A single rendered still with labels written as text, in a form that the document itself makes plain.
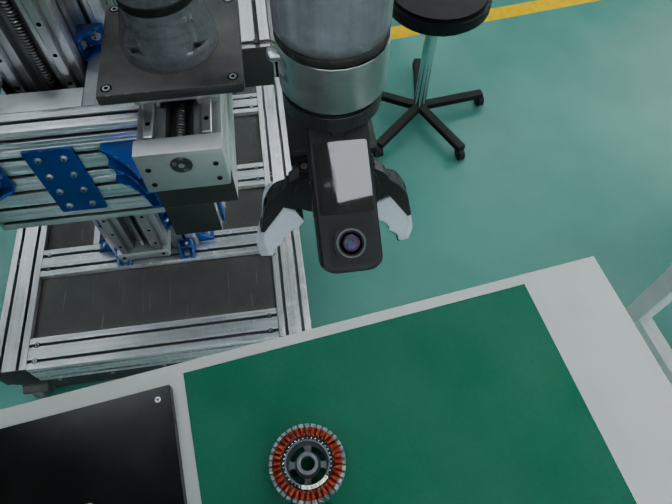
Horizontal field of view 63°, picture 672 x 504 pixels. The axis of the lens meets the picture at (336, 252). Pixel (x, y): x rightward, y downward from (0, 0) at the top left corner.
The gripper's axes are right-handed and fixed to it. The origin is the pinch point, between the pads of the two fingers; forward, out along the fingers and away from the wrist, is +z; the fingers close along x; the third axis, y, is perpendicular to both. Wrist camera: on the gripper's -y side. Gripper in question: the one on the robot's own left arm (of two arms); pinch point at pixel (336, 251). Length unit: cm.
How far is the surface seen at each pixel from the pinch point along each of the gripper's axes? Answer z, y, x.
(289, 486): 36.5, -15.8, 8.8
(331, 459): 36.8, -13.0, 2.4
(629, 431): 40, -15, -44
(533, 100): 115, 128, -100
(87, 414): 38, -1, 39
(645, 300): 88, 25, -88
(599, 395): 40, -9, -42
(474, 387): 40.2, -4.6, -22.0
